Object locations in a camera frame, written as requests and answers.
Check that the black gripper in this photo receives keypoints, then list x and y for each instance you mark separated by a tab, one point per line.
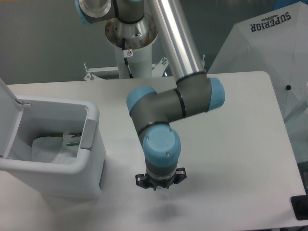
146	181

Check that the white plastic wrapper bag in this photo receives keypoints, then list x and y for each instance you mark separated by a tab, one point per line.
65	143

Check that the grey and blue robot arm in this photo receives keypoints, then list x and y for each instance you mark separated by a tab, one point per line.
129	28

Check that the white trash can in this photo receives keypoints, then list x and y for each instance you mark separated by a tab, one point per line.
51	116

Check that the white trash can lid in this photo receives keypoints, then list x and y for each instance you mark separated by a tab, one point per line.
11	111

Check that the white bin liner bag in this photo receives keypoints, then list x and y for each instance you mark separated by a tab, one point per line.
54	159

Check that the black device at table corner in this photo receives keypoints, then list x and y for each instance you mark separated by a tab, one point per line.
300	206

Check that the white Superior umbrella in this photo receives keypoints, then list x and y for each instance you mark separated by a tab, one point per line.
276	43

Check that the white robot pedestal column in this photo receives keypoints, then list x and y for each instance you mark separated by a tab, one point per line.
134	60

